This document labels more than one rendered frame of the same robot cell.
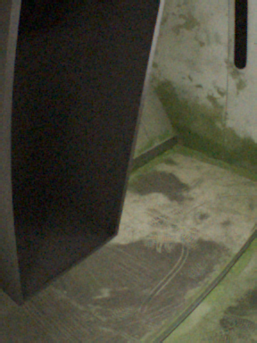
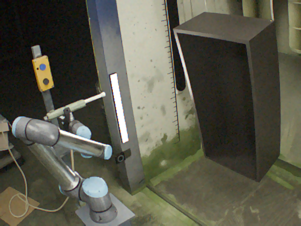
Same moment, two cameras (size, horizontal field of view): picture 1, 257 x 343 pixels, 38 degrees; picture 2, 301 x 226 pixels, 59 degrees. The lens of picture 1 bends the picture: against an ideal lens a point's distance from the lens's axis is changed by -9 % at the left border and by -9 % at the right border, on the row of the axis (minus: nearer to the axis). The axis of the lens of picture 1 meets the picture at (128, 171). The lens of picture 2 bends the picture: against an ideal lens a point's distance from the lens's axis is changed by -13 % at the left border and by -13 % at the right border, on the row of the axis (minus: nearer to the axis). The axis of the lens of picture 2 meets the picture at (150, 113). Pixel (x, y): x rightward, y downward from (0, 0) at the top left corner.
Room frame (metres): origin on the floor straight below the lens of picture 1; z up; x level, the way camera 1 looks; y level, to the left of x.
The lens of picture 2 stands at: (1.06, -1.74, 2.04)
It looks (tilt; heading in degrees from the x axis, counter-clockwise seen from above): 27 degrees down; 106
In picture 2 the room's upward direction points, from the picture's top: 8 degrees counter-clockwise
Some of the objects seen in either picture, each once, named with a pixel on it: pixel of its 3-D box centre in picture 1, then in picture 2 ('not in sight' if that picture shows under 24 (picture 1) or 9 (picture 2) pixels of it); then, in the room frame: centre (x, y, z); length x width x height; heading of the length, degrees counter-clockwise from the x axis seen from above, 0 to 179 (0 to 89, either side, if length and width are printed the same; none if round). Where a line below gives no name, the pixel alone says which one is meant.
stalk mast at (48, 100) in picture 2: not in sight; (58, 137); (-0.31, 0.13, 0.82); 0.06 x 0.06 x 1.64; 50
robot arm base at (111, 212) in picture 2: not in sight; (101, 208); (0.30, -0.51, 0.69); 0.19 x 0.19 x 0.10
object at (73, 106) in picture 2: not in sight; (78, 114); (0.02, 0.01, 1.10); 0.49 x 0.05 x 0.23; 50
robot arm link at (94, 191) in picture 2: not in sight; (95, 193); (0.29, -0.51, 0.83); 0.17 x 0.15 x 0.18; 167
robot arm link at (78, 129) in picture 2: not in sight; (81, 132); (0.17, -0.27, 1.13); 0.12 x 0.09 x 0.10; 140
